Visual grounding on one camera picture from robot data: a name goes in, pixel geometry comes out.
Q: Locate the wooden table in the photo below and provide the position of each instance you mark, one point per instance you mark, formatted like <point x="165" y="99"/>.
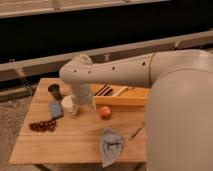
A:
<point x="76" y="138"/>

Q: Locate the thin metal utensil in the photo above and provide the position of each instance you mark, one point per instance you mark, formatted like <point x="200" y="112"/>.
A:
<point x="137" y="131"/>

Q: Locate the dark red grapes bunch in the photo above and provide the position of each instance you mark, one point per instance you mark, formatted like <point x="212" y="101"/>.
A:
<point x="42" y="126"/>

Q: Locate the yellow plastic bin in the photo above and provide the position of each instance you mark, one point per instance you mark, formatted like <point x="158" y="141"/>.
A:
<point x="135" y="97"/>

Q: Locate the white round container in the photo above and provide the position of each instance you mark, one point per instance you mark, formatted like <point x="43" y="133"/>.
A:
<point x="69" y="106"/>

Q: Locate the light blue towel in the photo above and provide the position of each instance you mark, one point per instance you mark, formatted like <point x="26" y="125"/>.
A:
<point x="111" y="145"/>

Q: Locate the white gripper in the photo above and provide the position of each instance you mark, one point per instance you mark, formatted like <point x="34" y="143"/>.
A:
<point x="81" y="94"/>

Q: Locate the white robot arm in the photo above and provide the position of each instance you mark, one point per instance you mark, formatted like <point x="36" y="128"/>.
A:
<point x="179" y="110"/>

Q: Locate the dark brown cup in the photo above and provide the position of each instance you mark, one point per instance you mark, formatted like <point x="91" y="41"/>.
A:
<point x="54" y="90"/>

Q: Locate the dark utensils in bin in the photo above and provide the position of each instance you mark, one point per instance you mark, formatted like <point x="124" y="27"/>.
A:
<point x="103" y="91"/>

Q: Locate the blue sponge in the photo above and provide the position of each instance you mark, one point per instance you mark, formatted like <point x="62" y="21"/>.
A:
<point x="55" y="110"/>

